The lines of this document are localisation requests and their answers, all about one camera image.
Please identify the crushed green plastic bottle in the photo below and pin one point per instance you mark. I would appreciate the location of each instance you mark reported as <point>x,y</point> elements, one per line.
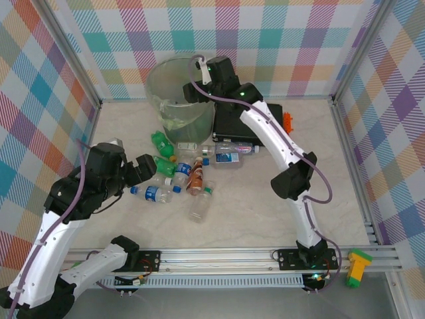
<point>166,166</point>

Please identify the bottle with brown label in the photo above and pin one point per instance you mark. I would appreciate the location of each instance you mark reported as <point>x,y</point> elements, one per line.
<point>196,176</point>

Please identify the clear bottle green cap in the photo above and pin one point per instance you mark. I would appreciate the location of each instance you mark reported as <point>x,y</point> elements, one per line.
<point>199,207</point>

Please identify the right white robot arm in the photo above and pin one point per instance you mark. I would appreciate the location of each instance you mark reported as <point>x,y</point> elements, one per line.
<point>272,133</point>

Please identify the clear plastic bin liner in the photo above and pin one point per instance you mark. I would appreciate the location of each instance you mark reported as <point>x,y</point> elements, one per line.
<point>166,111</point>

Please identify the grey translucent waste bin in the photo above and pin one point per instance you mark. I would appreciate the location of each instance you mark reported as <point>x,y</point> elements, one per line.
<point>189,129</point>

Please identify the clear bottle white cap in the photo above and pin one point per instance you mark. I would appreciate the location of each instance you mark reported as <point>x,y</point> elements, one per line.
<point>168,181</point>

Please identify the green bottle orange cap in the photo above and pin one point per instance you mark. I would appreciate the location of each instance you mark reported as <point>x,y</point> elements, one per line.
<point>161,141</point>

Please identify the clear bottle round logo label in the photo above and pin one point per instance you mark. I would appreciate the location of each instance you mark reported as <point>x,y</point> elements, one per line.
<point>182,169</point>

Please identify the black hard case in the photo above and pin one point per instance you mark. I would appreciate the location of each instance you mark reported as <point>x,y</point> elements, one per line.
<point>229,126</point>

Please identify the clear bottle white label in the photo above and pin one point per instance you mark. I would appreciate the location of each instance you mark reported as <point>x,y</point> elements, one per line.
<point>187,146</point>

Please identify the clear bottle red blue label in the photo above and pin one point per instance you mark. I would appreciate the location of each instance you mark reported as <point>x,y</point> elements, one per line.
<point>240,148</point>

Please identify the clear bottle light blue label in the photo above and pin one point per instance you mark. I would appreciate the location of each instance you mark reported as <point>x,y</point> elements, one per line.
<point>227,158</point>

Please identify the orange toy block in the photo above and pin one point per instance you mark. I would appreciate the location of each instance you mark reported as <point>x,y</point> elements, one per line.
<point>289,121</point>

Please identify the aluminium base extrusion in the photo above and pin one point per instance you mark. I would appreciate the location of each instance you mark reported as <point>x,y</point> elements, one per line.
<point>216,260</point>

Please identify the yellow green toy block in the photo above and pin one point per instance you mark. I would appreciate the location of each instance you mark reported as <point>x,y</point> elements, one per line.
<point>357,266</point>

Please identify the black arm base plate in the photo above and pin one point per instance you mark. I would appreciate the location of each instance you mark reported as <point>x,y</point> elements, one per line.
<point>151,257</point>
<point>287,259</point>

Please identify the aluminium frame post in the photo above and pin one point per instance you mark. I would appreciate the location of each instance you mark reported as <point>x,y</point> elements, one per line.
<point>362,50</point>
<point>71,56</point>

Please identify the aluminium frame rail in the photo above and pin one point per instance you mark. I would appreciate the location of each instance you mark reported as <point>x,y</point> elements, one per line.
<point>351,156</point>

